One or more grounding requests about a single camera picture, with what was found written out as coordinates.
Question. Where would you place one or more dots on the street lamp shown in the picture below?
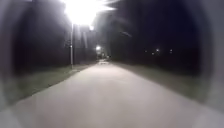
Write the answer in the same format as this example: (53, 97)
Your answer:
(71, 50)
(98, 48)

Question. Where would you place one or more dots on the pale asphalt path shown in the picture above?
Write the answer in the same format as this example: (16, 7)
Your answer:
(110, 100)

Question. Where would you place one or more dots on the grass verge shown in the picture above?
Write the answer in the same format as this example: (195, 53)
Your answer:
(43, 80)
(166, 78)

